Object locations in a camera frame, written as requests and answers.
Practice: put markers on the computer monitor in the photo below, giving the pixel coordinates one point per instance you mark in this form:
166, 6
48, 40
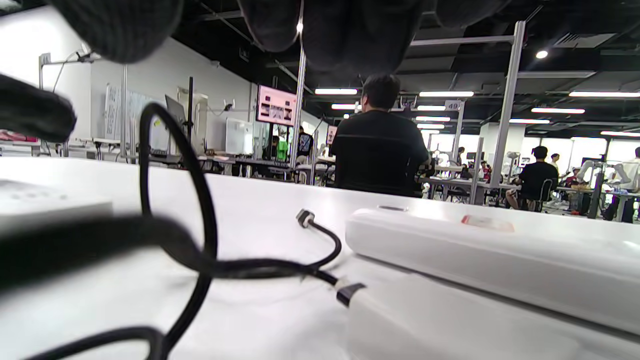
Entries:
276, 106

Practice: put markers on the white charger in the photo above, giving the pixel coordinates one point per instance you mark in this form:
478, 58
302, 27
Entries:
425, 330

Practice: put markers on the white power strip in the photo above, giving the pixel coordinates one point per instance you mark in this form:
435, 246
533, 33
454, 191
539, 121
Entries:
50, 210

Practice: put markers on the row of ceiling light strips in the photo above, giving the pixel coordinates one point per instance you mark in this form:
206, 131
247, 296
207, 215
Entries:
445, 94

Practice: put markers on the person's right hand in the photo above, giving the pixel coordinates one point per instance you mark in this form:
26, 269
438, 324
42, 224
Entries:
350, 35

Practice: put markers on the black mesh office chair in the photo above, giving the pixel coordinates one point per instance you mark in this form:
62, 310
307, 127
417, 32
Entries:
380, 170

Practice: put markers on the white battery pack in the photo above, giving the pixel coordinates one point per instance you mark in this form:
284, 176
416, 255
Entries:
500, 260

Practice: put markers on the aluminium frame post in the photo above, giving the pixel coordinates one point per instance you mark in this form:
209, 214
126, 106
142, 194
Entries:
298, 100
507, 100

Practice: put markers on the white number sign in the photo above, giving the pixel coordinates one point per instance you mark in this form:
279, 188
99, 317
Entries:
452, 105

